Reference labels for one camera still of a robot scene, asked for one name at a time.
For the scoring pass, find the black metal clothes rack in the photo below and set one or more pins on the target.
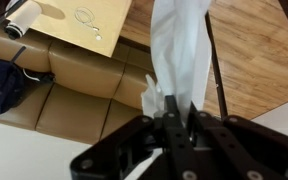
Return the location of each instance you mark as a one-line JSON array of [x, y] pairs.
[[217, 73]]

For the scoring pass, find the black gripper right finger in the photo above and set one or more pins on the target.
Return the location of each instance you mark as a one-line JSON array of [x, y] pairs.
[[244, 150]]

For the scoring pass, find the white cylinder roll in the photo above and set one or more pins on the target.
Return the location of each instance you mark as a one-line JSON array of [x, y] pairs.
[[24, 18]]

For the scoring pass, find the light wooden low table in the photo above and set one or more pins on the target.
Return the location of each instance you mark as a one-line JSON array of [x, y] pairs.
[[57, 26]]

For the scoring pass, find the dark blue backpack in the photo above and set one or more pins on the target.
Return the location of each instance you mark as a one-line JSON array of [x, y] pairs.
[[0, 86]]

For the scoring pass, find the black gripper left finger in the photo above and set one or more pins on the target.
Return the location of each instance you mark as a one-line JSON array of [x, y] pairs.
[[177, 146]]

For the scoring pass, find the white long-sleeved shirt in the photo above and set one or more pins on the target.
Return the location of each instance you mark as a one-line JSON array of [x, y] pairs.
[[177, 50]]

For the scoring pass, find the brown leather sofa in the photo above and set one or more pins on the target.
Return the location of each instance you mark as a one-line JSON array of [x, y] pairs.
[[80, 73]]

